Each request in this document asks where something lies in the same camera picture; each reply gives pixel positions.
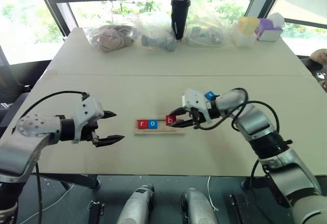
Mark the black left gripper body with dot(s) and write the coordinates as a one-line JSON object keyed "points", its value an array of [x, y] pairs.
{"points": [[90, 130]]}

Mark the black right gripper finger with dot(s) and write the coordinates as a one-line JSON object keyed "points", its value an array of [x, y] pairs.
{"points": [[180, 111], [184, 124]]}

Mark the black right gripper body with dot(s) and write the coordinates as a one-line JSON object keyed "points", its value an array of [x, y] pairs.
{"points": [[198, 119]]}

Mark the red letter b block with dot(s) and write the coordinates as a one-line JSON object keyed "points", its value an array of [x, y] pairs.
{"points": [[169, 120]]}

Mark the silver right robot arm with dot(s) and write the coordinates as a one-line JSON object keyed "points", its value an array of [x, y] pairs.
{"points": [[255, 121]]}

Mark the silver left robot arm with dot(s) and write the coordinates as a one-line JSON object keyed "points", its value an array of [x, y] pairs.
{"points": [[30, 129]]}

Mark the wooden letter tray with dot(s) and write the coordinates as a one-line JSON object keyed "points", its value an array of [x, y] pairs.
{"points": [[158, 131]]}

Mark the blue letter o block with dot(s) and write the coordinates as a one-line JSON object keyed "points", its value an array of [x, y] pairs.
{"points": [[152, 124]]}

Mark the red letter r block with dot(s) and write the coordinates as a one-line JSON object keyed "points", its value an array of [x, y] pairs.
{"points": [[142, 124]]}

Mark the silver robot leg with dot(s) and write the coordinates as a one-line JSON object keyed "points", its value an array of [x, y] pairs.
{"points": [[198, 207], [136, 206]]}

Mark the plastic bag with beige items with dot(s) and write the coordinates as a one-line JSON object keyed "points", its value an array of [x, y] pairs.
{"points": [[110, 38]]}

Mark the plastic bag with grey parts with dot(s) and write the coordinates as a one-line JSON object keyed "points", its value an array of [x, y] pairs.
{"points": [[159, 36]]}

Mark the tall clear plastic bag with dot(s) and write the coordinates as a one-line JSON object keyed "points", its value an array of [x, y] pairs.
{"points": [[207, 29]]}

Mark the black chair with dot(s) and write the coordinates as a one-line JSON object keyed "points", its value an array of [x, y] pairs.
{"points": [[12, 80]]}

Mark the black travel tumbler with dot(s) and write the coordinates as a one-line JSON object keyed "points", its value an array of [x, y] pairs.
{"points": [[180, 17]]}

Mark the purple and white tissue box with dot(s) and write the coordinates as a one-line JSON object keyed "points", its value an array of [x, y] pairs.
{"points": [[268, 31]]}

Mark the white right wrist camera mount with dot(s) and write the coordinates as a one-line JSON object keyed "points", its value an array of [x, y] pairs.
{"points": [[195, 100]]}

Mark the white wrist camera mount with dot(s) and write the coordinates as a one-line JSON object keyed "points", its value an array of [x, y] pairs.
{"points": [[87, 109], [195, 100]]}

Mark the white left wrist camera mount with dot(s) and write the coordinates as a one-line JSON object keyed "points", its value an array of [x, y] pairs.
{"points": [[87, 109]]}

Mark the black table frame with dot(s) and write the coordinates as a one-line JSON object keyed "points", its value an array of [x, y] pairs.
{"points": [[71, 179]]}

